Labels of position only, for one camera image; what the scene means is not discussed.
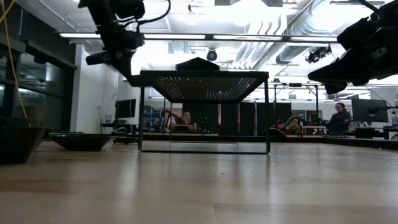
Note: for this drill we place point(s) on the person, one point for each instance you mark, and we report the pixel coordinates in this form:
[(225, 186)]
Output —
[(292, 120), (186, 119), (340, 119)]

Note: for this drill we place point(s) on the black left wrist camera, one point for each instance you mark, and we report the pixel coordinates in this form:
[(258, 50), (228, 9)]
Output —
[(130, 7)]

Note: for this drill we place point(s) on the long linear ceiling light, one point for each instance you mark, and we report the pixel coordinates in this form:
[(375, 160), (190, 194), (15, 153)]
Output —
[(186, 36)]

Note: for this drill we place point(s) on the black ceiling spot lamp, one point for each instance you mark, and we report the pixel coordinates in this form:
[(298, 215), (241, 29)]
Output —
[(211, 55)]

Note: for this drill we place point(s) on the black metal gantry frame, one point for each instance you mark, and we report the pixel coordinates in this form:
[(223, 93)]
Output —
[(316, 102)]

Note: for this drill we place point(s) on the black computer monitor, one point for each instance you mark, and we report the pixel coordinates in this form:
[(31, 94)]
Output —
[(370, 110), (126, 108)]

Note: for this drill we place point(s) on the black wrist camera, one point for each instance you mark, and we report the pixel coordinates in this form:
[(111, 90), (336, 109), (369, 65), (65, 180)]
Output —
[(357, 32), (130, 7)]

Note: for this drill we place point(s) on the small potted plant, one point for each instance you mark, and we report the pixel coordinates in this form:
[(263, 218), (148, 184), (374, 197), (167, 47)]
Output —
[(294, 129)]

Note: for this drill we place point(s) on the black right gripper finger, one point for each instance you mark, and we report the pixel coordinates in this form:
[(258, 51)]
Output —
[(332, 73), (334, 88)]

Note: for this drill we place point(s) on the black partition screen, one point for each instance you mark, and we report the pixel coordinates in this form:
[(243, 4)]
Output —
[(248, 118)]

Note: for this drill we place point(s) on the black track light cluster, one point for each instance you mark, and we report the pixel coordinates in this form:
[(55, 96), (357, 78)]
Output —
[(317, 53)]

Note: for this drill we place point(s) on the black perforated metal rack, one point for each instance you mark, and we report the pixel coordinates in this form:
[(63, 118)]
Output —
[(205, 74)]

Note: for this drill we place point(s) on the black aluminium table frame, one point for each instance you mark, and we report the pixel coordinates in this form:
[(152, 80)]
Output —
[(373, 142)]

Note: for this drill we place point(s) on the silver ventilation duct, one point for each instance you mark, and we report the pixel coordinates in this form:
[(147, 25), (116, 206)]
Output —
[(289, 53)]

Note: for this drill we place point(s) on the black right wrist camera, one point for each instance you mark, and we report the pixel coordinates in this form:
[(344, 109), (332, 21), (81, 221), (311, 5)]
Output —
[(357, 32)]

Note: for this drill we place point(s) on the white plastic jug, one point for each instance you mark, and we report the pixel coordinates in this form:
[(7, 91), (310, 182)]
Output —
[(108, 117)]

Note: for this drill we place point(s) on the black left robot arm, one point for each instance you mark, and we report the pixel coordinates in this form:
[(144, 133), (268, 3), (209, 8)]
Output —
[(99, 12)]

